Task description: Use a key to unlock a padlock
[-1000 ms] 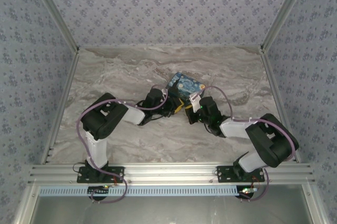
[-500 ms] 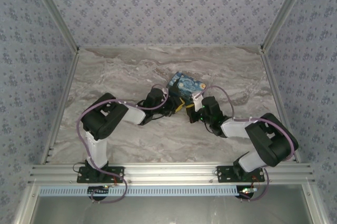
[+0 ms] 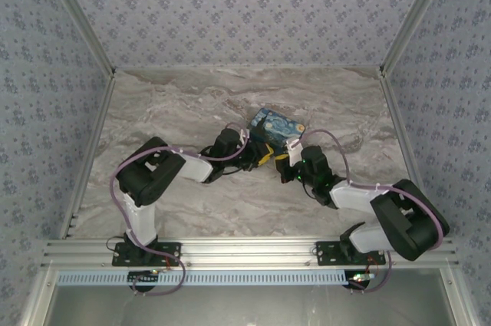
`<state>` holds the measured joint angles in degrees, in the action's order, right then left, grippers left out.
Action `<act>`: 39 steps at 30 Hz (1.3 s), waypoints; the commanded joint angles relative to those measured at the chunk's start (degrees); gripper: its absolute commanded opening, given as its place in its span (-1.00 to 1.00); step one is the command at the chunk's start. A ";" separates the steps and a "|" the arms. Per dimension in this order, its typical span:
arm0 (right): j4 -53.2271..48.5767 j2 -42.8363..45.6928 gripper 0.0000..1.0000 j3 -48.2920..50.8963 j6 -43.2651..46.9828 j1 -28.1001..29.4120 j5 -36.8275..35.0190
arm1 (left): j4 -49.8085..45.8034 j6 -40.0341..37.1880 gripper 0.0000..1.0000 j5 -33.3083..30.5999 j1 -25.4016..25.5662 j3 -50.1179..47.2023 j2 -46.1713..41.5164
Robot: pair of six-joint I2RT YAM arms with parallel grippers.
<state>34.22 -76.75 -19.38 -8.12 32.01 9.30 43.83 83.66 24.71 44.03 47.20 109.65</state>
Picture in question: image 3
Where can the aluminium frame post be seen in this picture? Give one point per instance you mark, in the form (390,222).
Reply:
(78,17)
(416,13)

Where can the aluminium table edge rail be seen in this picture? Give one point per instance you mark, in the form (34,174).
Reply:
(92,153)
(403,134)

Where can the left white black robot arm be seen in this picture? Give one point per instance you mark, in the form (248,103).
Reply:
(147,172)

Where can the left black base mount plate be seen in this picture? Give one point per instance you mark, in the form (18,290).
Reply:
(169,253)

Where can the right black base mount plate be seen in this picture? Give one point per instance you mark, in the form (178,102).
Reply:
(328,253)

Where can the right small controller board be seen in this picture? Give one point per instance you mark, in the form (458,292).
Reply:
(358,278)

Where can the left small controller board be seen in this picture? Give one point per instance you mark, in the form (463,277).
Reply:
(144,277)

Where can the aluminium mounting rail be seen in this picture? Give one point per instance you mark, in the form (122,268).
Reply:
(245,251)

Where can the right aluminium frame post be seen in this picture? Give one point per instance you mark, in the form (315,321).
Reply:
(416,13)

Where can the left aluminium frame post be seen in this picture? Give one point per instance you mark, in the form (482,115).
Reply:
(78,17)

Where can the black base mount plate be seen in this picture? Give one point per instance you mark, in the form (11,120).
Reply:
(169,253)
(328,253)

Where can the grey metal sheet panel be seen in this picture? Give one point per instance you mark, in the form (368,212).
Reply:
(245,307)

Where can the right aluminium table edge rail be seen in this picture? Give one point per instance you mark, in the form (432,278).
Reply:
(403,134)

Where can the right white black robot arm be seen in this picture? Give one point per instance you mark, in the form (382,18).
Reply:
(399,218)

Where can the small controller board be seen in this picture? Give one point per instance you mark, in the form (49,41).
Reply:
(144,277)
(358,278)

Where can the left aluminium table edge rail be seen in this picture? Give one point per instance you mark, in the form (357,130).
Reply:
(92,153)

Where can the starry night painted tin box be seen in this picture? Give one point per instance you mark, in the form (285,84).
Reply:
(278,128)

